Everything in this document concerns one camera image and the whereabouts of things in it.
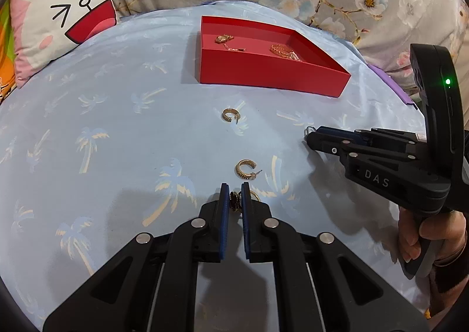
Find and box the person's right forearm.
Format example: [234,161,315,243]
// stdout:
[429,257,469,332]

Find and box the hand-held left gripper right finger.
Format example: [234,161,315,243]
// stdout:
[241,182,429,332]

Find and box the person's right hand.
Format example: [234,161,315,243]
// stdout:
[397,207,469,270]

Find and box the red cardboard box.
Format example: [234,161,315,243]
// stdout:
[198,16,351,98]

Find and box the colourful cartoon blanket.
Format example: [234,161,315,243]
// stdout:
[0,0,19,101]

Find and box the cat face pillow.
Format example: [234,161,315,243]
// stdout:
[10,0,118,85]

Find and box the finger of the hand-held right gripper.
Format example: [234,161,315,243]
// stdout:
[317,126,426,153]
[305,132,416,164]

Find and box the blue palm-print bedsheet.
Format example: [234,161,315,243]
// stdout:
[0,0,436,332]

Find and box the purple sheet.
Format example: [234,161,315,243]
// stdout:
[368,64,418,110]

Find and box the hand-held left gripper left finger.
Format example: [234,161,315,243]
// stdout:
[42,183,231,332]

